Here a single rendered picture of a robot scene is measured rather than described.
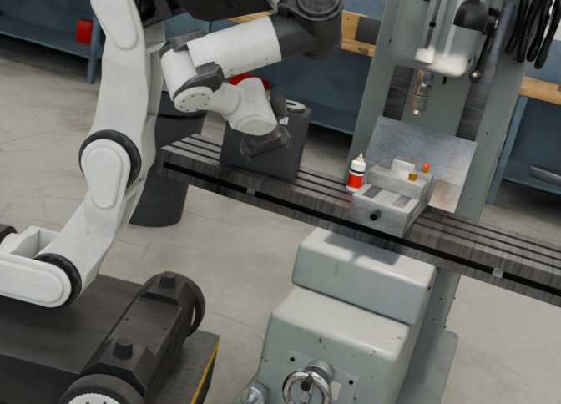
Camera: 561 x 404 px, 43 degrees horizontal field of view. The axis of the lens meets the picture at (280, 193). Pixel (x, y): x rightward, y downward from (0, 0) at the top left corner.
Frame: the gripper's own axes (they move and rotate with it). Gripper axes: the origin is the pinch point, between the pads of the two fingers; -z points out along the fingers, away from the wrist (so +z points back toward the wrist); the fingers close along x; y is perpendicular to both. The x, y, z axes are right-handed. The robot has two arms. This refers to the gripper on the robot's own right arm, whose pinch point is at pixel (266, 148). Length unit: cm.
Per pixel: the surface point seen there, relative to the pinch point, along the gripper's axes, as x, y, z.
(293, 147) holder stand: 7.7, 4.0, -14.7
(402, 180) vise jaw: 30.8, -18.0, -7.9
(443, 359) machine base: 40, -57, -110
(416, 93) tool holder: 41.4, 0.9, 0.1
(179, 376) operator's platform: -42, -43, -27
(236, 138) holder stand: -6.5, 12.1, -14.6
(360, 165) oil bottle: 23.9, -5.9, -19.6
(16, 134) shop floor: -140, 174, -241
